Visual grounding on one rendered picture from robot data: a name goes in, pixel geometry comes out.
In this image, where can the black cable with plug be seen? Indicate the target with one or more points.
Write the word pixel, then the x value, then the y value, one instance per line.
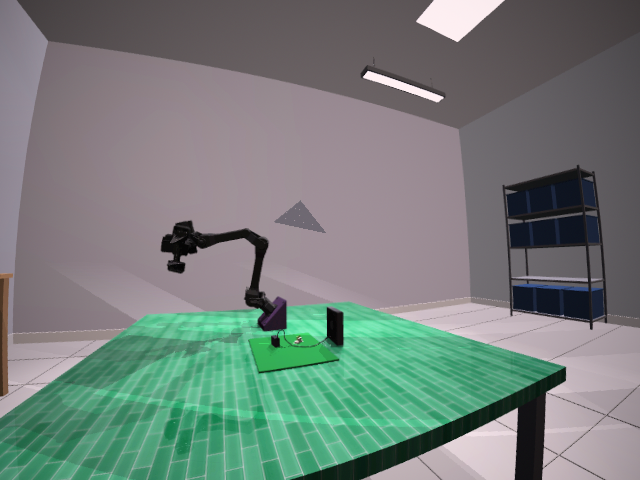
pixel 275 340

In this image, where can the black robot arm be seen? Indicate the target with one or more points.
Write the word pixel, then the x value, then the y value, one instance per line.
pixel 253 297

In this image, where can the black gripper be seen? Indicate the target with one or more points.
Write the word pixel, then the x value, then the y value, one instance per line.
pixel 182 246

